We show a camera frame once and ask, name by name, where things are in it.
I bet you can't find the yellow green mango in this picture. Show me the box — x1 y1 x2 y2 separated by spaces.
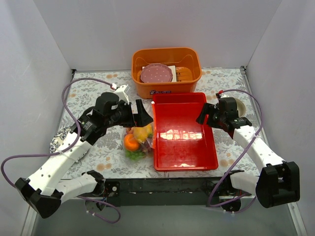
144 124 153 137

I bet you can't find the yellow lemon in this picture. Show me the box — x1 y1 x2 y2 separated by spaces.
133 127 148 143

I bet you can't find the clear zip top bag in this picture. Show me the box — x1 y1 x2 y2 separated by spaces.
122 100 156 162

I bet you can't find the orange tangerine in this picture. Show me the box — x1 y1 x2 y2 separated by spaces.
123 134 140 152

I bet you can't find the purple grape bunch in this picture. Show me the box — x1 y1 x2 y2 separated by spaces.
141 138 153 154

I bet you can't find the green lettuce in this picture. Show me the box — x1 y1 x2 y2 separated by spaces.
125 150 146 161

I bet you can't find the red pomegranate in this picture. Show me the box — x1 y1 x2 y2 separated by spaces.
126 127 133 135

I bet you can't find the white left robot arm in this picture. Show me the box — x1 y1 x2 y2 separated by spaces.
15 92 153 219

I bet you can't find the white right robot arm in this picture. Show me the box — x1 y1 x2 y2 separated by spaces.
196 97 300 208

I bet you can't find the beige ceramic bowl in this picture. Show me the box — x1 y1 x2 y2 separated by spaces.
235 98 246 117

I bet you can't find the red plastic tray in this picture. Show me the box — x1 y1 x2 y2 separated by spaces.
153 92 219 172

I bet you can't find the floral tablecloth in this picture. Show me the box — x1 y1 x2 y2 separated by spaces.
63 68 260 179

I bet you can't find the pink dotted plate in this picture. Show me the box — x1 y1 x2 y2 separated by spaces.
140 63 173 84

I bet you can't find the orange plastic bin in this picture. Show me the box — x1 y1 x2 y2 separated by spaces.
131 47 202 99

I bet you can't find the blue floral plate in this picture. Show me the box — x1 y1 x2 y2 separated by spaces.
47 126 89 162

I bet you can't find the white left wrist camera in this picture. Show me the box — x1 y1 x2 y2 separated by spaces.
114 85 130 104

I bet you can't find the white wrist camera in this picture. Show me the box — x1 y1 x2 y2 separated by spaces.
216 90 228 99
114 85 130 104

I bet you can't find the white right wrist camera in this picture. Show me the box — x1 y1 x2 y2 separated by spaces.
216 90 228 99

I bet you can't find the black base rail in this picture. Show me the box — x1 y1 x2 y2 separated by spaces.
81 177 255 208

